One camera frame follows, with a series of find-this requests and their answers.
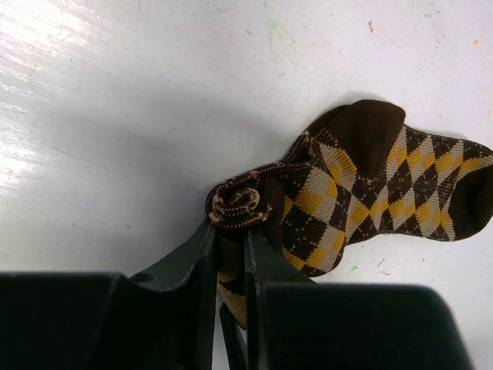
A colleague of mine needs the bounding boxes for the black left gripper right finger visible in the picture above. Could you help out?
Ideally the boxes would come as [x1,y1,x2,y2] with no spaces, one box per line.
[244,228,468,369]

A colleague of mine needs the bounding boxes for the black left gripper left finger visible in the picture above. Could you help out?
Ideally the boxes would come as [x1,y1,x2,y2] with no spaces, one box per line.
[1,221,216,369]

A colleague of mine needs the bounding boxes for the brown argyle sock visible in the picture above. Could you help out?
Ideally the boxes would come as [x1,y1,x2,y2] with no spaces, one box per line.
[206,99,492,328]

